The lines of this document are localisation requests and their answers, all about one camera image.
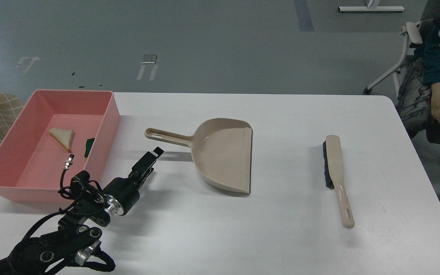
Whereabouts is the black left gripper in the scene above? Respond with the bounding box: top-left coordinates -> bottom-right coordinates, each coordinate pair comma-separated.
104,147 -> 164,216

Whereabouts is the beige plastic dustpan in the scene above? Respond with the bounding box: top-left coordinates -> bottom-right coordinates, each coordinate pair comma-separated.
144,117 -> 253,194

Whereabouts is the white bread slice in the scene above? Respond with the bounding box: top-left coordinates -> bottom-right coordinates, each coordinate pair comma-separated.
48,127 -> 74,153

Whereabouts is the beige brush with black bristles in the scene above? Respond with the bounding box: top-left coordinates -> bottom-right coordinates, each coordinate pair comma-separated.
322,135 -> 356,229

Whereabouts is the yellow sponge piece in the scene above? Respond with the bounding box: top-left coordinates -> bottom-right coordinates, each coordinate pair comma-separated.
84,138 -> 95,159

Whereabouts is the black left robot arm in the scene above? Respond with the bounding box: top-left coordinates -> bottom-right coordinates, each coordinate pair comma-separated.
0,147 -> 164,275

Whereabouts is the pink plastic bin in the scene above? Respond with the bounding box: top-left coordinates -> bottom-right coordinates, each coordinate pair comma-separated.
0,89 -> 120,203

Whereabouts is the white bar on floor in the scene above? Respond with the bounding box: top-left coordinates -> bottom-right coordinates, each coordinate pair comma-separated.
338,0 -> 405,13

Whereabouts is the white office chair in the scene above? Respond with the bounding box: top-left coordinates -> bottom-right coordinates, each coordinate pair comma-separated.
364,21 -> 433,107

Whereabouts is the person in teal sweater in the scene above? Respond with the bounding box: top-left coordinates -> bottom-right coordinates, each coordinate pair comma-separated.
396,17 -> 440,145

